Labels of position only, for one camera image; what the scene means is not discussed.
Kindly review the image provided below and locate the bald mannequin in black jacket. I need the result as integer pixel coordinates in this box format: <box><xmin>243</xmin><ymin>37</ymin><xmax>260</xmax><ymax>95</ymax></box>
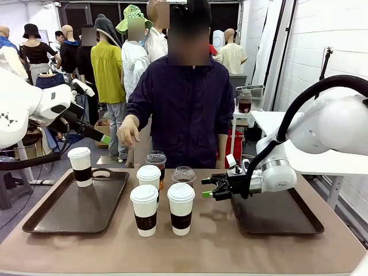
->
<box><xmin>59</xmin><ymin>24</ymin><xmax>80</xmax><ymax>75</ymax></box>

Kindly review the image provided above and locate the person in navy jacket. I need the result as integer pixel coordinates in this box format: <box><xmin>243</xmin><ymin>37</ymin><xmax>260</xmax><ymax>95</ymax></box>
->
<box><xmin>126</xmin><ymin>0</ymin><xmax>235</xmax><ymax>170</ymax></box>

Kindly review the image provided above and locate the white leaning board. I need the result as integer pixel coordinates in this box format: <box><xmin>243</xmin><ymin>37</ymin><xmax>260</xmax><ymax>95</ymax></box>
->
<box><xmin>252</xmin><ymin>0</ymin><xmax>289</xmax><ymax>110</ymax></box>

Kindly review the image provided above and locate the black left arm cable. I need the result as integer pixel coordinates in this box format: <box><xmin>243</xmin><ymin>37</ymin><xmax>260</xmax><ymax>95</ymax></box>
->
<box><xmin>0</xmin><ymin>120</ymin><xmax>71</xmax><ymax>172</ymax></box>

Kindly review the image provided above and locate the mannequin in cream shirt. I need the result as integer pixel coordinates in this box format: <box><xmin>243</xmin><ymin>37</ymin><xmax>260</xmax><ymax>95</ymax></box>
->
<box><xmin>218</xmin><ymin>28</ymin><xmax>248</xmax><ymax>75</ymax></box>

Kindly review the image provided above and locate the tall clear dome-lid tea cup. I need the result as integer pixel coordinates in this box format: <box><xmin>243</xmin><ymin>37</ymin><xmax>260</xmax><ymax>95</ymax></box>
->
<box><xmin>145</xmin><ymin>150</ymin><xmax>167</xmax><ymax>190</ymax></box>

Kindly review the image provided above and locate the cardboard box with clothes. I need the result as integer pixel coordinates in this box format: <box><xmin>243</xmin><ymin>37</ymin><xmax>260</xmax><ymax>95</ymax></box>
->
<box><xmin>94</xmin><ymin>117</ymin><xmax>112</xmax><ymax>149</ymax></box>

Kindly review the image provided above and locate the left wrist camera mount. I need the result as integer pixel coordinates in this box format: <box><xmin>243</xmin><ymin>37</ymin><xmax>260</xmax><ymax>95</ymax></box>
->
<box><xmin>71</xmin><ymin>78</ymin><xmax>96</xmax><ymax>98</ymax></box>

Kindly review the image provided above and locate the large white table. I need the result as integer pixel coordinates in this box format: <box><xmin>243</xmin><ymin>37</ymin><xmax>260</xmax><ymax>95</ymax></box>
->
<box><xmin>250</xmin><ymin>110</ymin><xmax>368</xmax><ymax>210</ymax></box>

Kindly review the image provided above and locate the small white side table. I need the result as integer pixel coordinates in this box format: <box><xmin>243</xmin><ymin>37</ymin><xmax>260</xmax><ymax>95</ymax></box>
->
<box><xmin>231</xmin><ymin>108</ymin><xmax>264</xmax><ymax>145</ymax></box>

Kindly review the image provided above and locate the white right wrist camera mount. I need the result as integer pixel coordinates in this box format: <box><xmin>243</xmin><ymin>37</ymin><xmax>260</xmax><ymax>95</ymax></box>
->
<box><xmin>225</xmin><ymin>154</ymin><xmax>251</xmax><ymax>175</ymax></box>

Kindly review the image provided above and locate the glass jar with dark liquid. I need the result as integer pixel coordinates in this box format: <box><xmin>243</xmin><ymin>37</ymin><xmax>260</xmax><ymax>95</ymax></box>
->
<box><xmin>237</xmin><ymin>89</ymin><xmax>253</xmax><ymax>114</ymax></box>

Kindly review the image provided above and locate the person's right forearm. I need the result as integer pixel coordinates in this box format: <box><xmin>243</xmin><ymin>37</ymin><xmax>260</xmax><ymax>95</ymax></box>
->
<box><xmin>125</xmin><ymin>97</ymin><xmax>153</xmax><ymax>130</ymax></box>

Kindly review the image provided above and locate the mannequin with black hat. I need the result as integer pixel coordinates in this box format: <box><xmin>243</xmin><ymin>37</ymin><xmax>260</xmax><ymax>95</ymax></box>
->
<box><xmin>22</xmin><ymin>24</ymin><xmax>61</xmax><ymax>84</ymax></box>

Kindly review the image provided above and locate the metal wire rack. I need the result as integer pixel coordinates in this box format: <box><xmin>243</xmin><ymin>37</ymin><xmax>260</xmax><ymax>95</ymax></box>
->
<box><xmin>235</xmin><ymin>84</ymin><xmax>265</xmax><ymax>100</ymax></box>

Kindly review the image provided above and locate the blue denim skirt form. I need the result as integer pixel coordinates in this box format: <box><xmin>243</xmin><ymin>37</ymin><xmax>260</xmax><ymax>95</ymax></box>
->
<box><xmin>34</xmin><ymin>70</ymin><xmax>66</xmax><ymax>90</ymax></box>

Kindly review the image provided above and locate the white desk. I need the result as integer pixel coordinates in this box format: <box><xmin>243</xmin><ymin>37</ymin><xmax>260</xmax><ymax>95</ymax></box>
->
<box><xmin>16</xmin><ymin>140</ymin><xmax>55</xmax><ymax>185</ymax></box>

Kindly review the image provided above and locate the short clear dome-lid tea cup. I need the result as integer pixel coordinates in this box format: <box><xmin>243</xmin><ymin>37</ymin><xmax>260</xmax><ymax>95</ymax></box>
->
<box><xmin>171</xmin><ymin>166</ymin><xmax>197</xmax><ymax>189</ymax></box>

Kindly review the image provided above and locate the brown plastic tray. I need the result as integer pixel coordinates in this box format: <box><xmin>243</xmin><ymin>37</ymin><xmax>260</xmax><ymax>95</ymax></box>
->
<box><xmin>229</xmin><ymin>186</ymin><xmax>325</xmax><ymax>235</ymax></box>

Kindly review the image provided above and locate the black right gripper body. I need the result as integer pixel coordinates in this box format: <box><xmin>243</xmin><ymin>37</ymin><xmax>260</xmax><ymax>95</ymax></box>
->
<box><xmin>225</xmin><ymin>169</ymin><xmax>251</xmax><ymax>199</ymax></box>

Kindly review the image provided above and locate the metal mannequin base plate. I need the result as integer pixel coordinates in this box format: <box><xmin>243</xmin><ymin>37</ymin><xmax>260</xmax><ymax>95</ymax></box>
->
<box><xmin>97</xmin><ymin>155</ymin><xmax>130</xmax><ymax>166</ymax></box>

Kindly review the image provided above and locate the person's right hand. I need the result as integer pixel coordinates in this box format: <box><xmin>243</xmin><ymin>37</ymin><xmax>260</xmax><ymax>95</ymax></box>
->
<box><xmin>116</xmin><ymin>114</ymin><xmax>141</xmax><ymax>150</ymax></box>

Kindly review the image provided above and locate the white paper cup brown sleeve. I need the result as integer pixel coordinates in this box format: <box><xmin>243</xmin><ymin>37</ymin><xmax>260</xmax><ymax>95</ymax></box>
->
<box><xmin>67</xmin><ymin>147</ymin><xmax>93</xmax><ymax>188</ymax></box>
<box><xmin>167</xmin><ymin>182</ymin><xmax>196</xmax><ymax>236</ymax></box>
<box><xmin>129</xmin><ymin>184</ymin><xmax>159</xmax><ymax>237</ymax></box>
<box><xmin>136</xmin><ymin>164</ymin><xmax>162</xmax><ymax>208</ymax></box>

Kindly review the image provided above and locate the brown tray with handle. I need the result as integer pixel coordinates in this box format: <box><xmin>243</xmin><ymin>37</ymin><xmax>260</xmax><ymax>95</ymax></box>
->
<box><xmin>22</xmin><ymin>168</ymin><xmax>130</xmax><ymax>234</ymax></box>

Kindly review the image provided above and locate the red bag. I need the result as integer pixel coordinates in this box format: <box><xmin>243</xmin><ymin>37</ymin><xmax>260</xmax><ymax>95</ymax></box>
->
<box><xmin>224</xmin><ymin>129</ymin><xmax>245</xmax><ymax>169</ymax></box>

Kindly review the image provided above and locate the mannequin in blue white jacket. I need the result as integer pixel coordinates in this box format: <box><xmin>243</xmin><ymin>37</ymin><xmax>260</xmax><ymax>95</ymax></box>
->
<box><xmin>0</xmin><ymin>25</ymin><xmax>28</xmax><ymax>80</ymax></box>

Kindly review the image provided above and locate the person's left forearm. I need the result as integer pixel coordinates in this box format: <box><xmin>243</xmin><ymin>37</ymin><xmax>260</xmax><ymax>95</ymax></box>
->
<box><xmin>216</xmin><ymin>126</ymin><xmax>235</xmax><ymax>170</ymax></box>

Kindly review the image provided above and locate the black right arm hose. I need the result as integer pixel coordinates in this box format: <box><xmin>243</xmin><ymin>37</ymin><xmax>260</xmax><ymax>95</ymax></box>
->
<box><xmin>240</xmin><ymin>74</ymin><xmax>368</xmax><ymax>200</ymax></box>

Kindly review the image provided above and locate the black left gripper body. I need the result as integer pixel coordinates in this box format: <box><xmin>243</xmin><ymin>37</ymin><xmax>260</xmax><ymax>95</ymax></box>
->
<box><xmin>48</xmin><ymin>102</ymin><xmax>87</xmax><ymax>135</ymax></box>

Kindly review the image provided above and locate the black tripod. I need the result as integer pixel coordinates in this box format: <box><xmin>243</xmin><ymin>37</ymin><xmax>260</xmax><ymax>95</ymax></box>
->
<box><xmin>319</xmin><ymin>45</ymin><xmax>334</xmax><ymax>82</ymax></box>

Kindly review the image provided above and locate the grey cabinet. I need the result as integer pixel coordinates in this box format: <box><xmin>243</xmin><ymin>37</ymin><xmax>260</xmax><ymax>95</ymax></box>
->
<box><xmin>229</xmin><ymin>74</ymin><xmax>248</xmax><ymax>90</ymax></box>

